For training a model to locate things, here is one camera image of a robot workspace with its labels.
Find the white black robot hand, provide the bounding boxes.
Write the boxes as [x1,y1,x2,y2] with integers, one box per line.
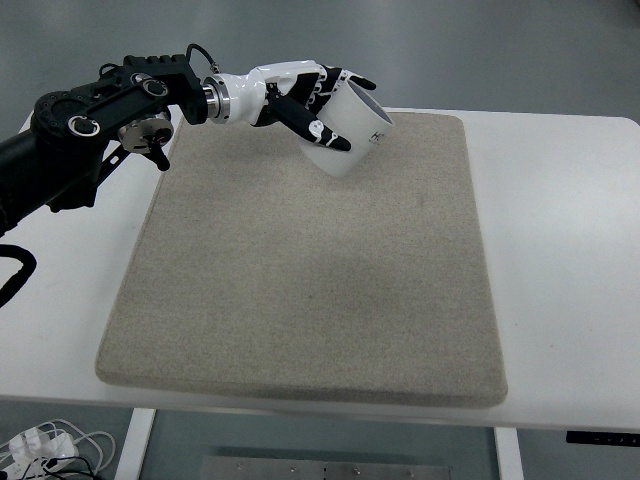
[219,60,377,153]

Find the white cylindrical cup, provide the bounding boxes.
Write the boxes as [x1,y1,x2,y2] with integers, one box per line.
[298,79,394,179]

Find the beige felt mat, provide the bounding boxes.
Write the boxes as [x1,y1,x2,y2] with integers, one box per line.
[93,109,509,412]

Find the white table leg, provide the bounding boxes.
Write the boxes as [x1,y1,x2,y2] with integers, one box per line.
[115,408,157,480]
[494,427,525,480]

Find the grey metal plate with screws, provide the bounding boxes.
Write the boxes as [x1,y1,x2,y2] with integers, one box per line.
[199,454,452,480]

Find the white power adapter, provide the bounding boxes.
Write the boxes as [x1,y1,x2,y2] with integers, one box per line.
[8,428,80,459]

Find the white power strip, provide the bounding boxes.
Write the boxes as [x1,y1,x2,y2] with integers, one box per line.
[0,455,76,480]

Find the black table control panel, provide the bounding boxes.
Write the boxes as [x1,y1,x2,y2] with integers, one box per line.
[566,430,640,445]

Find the white cable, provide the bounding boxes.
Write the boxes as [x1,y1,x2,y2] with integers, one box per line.
[29,418,118,475]

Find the black cable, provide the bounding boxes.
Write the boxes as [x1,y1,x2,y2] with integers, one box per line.
[41,455,109,480]

